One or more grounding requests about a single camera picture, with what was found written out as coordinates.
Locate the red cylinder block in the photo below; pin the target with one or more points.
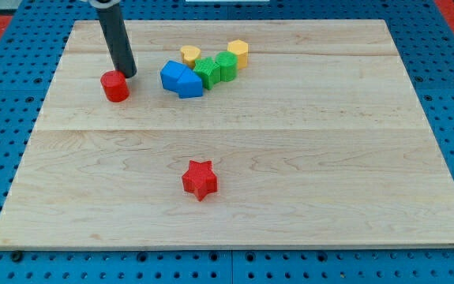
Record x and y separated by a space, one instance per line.
114 85

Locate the yellow heart block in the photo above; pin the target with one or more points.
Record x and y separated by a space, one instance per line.
189 55

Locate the blue pentagon block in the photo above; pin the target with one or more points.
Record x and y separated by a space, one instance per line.
189 85

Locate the blue cube block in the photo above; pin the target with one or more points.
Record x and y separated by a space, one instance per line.
170 74

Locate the red star block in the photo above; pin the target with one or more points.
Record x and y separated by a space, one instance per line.
200 179

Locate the yellow hexagon block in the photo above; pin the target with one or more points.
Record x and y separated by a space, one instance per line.
241 49

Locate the green star block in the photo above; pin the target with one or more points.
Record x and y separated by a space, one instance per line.
209 72

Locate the green cylinder block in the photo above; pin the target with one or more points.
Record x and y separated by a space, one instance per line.
227 62

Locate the light wooden board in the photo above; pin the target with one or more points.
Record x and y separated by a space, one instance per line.
319 143

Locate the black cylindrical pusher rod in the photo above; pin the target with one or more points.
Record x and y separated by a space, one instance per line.
115 34

